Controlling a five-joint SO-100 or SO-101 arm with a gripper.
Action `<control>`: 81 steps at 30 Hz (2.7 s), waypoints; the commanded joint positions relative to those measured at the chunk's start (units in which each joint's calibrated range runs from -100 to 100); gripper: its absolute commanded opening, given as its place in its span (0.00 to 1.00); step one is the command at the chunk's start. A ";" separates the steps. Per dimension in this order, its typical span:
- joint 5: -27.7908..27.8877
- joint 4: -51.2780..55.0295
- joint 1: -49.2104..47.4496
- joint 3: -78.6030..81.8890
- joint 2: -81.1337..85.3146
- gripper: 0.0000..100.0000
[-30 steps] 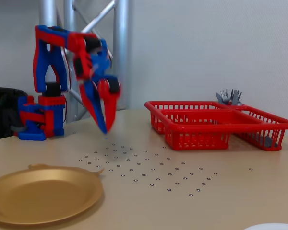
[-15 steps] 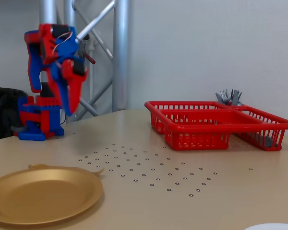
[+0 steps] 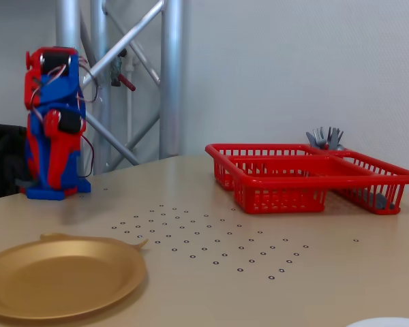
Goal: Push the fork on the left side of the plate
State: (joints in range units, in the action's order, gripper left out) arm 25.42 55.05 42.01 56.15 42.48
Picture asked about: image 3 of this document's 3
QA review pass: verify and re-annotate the red plastic dish basket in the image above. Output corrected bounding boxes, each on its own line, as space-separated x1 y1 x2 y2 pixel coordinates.
204 142 409 216

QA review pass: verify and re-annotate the grey utensil lying in basket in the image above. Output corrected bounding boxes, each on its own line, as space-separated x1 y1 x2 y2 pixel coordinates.
361 191 398 209

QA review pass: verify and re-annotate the gold plastic fork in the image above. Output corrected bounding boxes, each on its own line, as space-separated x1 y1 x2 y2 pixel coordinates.
40 232 149 251

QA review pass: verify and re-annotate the grey table clamp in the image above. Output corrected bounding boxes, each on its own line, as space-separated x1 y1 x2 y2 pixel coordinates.
15 176 38 195

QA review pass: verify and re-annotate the gold plastic plate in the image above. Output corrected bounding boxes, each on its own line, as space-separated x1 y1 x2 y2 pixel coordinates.
0 236 147 323

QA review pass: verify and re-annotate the black chair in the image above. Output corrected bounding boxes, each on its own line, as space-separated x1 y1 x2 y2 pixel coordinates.
0 124 31 202

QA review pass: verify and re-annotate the white round disc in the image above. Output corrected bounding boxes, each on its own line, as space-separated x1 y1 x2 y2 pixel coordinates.
346 316 409 327

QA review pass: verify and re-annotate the clamp with red handle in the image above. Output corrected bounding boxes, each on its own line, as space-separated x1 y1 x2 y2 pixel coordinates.
109 49 136 92

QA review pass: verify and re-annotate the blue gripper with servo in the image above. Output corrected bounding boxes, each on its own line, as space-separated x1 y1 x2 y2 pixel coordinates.
25 57 87 191

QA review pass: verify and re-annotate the grey plastic fork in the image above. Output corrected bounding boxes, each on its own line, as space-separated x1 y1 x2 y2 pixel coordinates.
327 127 345 151
305 127 328 150

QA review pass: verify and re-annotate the aluminium truss frame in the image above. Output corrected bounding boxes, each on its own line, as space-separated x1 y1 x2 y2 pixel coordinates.
56 0 184 168

